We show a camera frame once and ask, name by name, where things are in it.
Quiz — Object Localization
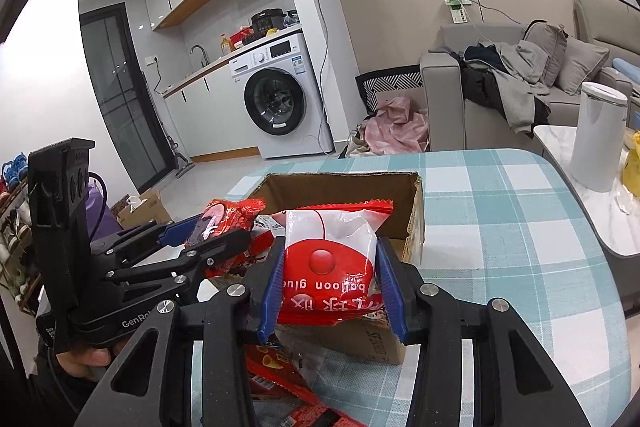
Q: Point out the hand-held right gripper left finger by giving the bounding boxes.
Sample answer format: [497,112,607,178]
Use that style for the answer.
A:
[74,237,288,427]

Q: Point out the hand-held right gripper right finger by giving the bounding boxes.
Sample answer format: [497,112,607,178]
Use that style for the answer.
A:
[375,234,591,427]

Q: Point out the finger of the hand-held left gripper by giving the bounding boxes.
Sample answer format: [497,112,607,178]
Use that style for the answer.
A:
[102,228,252,295]
[90,213,208,260]

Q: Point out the large red snack packet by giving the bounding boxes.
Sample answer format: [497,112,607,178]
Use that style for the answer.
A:
[184,198,267,278]

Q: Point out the red and white snack packet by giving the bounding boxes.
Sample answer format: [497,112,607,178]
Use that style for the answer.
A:
[272,202,396,325]

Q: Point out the red potato chip packet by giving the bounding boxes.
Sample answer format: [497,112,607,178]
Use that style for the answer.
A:
[246,344,321,408]

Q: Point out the brown cardboard box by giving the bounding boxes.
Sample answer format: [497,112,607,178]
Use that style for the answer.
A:
[207,172,426,365]

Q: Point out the red and black snack packet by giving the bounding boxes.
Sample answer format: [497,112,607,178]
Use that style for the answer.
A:
[285,399,361,427]

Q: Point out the person's left forearm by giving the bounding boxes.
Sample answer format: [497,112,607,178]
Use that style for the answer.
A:
[30,357,108,427]

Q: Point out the person's left hand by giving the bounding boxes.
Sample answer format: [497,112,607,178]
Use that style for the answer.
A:
[55,346,117,382]

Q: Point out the printed cardboard box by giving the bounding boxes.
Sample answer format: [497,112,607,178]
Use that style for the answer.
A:
[111,189,173,230]

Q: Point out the purple plastic bag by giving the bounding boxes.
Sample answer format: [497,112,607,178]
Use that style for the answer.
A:
[87,184,121,248]

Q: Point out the wooden shoe rack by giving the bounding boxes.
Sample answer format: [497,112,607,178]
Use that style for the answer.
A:
[0,152,46,308]

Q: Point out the blue shoes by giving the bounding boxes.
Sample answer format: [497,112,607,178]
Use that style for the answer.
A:
[2,153,28,180]

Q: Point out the floor mop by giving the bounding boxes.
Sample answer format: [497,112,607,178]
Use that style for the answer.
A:
[160,107,193,172]

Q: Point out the white kitchen base cabinets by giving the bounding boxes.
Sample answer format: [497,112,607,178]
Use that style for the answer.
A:
[164,57,261,160]

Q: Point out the checked teal tablecloth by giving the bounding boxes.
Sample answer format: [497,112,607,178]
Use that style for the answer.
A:
[190,148,631,427]

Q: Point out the dark glass door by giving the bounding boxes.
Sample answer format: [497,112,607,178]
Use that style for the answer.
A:
[80,3,173,192]

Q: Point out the white washing machine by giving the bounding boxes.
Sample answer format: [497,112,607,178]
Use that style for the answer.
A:
[229,32,335,159]

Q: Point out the pink cloth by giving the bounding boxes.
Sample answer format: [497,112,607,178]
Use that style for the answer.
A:
[362,96,431,155]

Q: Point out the grey sofa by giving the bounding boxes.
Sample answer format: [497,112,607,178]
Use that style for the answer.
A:
[420,0,640,152]

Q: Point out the patterned laundry basket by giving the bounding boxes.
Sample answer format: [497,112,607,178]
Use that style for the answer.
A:
[355,64,423,115]

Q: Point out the marble coffee table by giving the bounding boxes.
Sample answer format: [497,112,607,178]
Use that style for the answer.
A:
[532,124,640,278]

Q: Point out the black pressure cooker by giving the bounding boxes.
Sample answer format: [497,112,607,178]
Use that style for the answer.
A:
[251,9,286,36]

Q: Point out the black clothes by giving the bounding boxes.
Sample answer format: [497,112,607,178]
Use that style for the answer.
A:
[460,46,506,118]

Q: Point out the grey hoodie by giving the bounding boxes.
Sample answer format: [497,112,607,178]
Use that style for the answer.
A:
[492,41,551,135]

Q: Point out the white cylindrical bin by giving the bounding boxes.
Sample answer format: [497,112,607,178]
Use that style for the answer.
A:
[570,82,628,192]

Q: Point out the yellow plastic bag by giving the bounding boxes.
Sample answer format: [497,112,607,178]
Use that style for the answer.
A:
[622,132,640,198]

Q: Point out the dark grey pillow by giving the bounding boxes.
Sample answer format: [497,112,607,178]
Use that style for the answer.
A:
[522,21,568,88]

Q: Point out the light grey pillow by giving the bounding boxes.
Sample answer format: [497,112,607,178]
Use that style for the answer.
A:
[556,36,611,95]

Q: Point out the light blue bolster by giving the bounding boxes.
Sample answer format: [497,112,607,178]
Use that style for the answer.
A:
[612,57,640,88]

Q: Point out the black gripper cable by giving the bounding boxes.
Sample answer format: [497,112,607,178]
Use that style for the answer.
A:
[87,172,108,233]

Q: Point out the green and white wall panel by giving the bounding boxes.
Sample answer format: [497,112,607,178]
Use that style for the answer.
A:
[444,0,473,25]

